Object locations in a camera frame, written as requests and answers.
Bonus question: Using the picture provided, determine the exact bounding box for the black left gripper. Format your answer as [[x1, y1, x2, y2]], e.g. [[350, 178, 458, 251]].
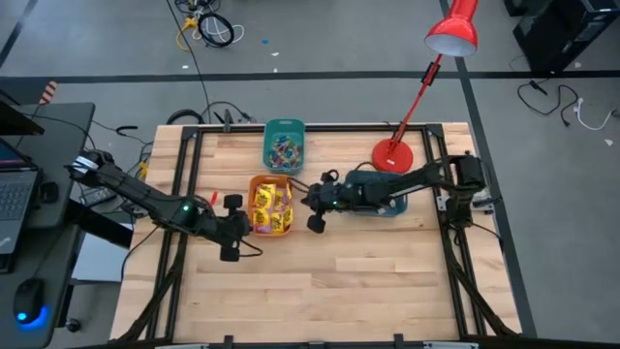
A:
[[212, 193, 256, 264]]

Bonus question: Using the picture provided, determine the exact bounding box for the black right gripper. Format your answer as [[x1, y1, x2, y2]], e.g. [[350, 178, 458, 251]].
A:
[[289, 169, 343, 235]]

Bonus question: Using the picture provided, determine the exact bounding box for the orange plastic bin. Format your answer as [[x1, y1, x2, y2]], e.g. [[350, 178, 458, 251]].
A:
[[247, 174, 295, 238]]

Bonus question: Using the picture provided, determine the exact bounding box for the light teal plastic bin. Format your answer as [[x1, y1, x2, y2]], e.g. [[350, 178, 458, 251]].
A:
[[263, 117, 306, 175]]

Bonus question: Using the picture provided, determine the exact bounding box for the dark teal plastic bin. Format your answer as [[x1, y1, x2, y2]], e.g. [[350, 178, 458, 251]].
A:
[[343, 169, 409, 218]]

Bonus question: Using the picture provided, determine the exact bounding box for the red desk lamp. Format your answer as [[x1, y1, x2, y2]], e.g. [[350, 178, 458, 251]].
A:
[[370, 0, 481, 175]]

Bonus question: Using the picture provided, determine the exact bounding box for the small black desk device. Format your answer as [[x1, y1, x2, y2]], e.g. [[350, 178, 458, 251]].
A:
[[39, 181, 60, 205]]

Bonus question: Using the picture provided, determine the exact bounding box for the black side desk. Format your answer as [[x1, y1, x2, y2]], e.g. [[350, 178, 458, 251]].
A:
[[0, 101, 135, 349]]

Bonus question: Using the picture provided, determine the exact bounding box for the black computer mouse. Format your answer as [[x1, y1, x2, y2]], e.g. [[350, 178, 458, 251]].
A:
[[13, 277, 49, 331]]

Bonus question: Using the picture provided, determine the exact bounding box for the grey laptop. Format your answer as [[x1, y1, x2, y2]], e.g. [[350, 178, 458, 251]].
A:
[[0, 138, 41, 257]]

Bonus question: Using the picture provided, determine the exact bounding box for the orange black striped ramp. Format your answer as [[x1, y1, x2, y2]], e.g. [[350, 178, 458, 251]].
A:
[[38, 80, 60, 106]]

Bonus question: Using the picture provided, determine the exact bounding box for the dark flat monitor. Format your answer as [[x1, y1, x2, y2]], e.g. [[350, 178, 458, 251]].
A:
[[0, 99, 46, 138]]

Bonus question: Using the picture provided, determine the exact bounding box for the black computer tower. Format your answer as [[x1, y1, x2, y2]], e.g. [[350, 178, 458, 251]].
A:
[[511, 0, 620, 75]]

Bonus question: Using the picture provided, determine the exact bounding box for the thick black cable bundle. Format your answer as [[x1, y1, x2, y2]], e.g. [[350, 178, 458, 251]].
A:
[[445, 232, 517, 338], [115, 231, 188, 341]]

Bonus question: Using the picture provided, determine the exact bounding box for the thick black hose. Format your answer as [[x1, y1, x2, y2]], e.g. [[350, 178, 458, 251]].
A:
[[166, 109, 205, 126]]

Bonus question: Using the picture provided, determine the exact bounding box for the long black floor cable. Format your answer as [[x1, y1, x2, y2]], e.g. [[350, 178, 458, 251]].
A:
[[166, 0, 214, 125]]

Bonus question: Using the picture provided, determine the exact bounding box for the black cable coil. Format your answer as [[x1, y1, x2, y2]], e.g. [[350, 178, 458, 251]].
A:
[[197, 12, 236, 48]]

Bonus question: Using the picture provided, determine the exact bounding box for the white floor cable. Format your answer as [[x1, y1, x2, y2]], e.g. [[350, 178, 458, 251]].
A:
[[573, 96, 616, 132], [191, 18, 246, 48]]

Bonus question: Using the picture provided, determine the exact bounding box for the yellow floor cable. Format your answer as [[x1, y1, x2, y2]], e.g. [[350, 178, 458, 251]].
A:
[[174, 16, 200, 52]]

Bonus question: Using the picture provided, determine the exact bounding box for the black floor cable with plug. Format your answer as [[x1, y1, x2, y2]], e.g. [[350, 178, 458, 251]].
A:
[[516, 79, 581, 129]]

